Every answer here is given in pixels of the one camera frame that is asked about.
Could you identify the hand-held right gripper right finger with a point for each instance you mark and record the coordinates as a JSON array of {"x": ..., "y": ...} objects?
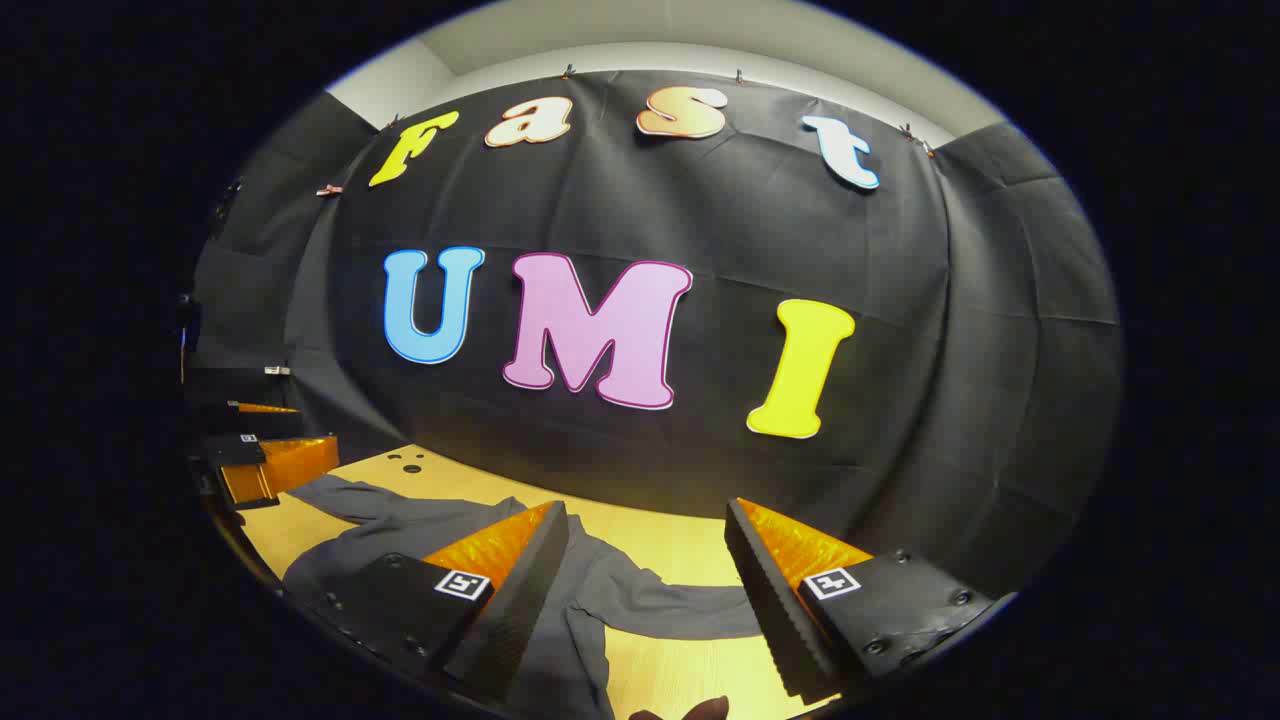
[{"x": 775, "y": 610}]

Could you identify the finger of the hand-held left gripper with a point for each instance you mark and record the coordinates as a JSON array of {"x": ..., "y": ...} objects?
[
  {"x": 255, "y": 420},
  {"x": 285, "y": 465}
]

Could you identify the black backdrop cloth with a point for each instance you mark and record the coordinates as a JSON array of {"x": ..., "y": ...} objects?
[{"x": 700, "y": 200}]

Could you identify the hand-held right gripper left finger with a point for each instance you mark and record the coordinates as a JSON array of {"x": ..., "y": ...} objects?
[{"x": 520, "y": 600}]

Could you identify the grey collared shirt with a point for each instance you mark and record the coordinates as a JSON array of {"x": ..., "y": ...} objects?
[{"x": 590, "y": 610}]

